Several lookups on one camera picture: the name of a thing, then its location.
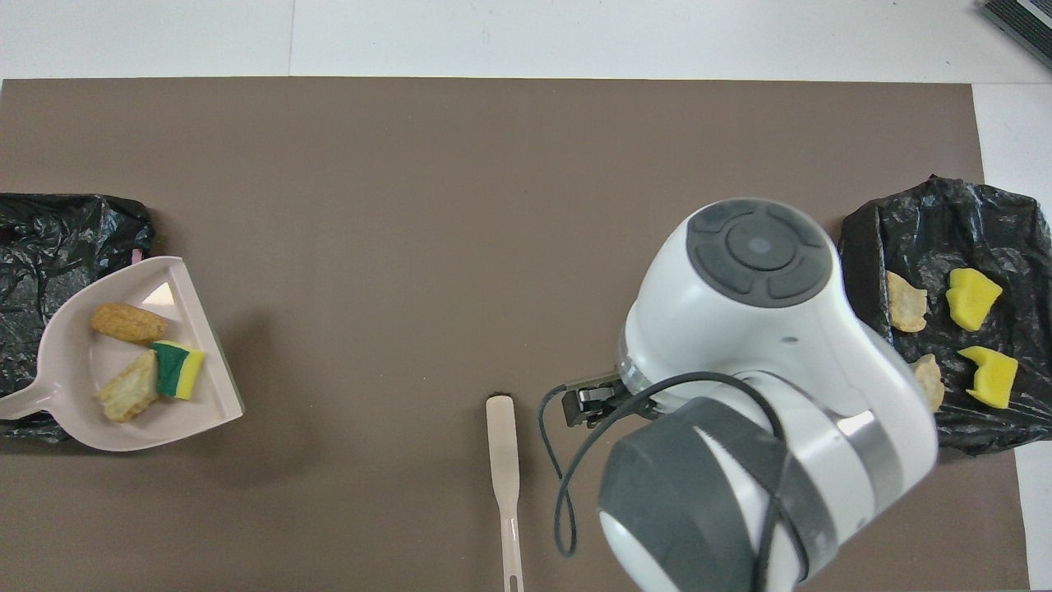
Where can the beige brush with black bristles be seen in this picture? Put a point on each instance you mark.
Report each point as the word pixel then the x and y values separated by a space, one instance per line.
pixel 501 460

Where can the black bag lined bin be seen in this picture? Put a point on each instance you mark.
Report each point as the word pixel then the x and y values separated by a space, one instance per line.
pixel 49 238
pixel 920 230

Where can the brown bread nugget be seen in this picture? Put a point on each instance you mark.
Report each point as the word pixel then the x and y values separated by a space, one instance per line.
pixel 127 322

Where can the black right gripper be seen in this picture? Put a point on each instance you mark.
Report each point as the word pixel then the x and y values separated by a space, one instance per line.
pixel 600 399

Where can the brown table mat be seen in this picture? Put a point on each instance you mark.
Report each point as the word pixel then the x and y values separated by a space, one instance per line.
pixel 411 205

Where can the dark grey ribbed device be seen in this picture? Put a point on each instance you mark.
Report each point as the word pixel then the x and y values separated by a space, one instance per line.
pixel 1027 20

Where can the yellow sponge piece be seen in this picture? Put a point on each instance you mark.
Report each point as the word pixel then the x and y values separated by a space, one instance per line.
pixel 179 370
pixel 992 376
pixel 971 298

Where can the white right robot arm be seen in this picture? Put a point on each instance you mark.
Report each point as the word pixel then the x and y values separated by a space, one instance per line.
pixel 756 395

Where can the striped croissant piece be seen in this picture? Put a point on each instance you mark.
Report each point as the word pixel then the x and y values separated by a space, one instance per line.
pixel 129 388
pixel 930 381
pixel 905 302

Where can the beige plastic dustpan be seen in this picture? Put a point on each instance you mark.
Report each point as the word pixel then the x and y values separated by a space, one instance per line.
pixel 82 411

